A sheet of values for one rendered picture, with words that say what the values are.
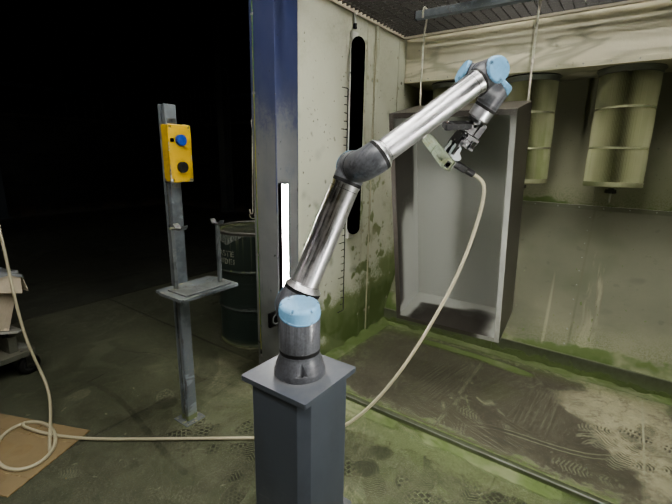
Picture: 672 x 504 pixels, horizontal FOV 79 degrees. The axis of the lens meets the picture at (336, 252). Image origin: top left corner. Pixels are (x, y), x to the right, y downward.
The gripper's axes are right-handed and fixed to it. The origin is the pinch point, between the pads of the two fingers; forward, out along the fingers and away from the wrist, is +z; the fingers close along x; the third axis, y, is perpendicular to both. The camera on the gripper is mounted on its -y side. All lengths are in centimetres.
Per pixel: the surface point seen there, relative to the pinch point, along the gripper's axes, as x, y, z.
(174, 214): 15, -93, 86
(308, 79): 80, -56, 12
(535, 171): 91, 111, -7
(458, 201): 44, 47, 24
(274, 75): 61, -75, 15
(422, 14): 82, -18, -45
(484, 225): 33, 63, 27
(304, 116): 71, -51, 29
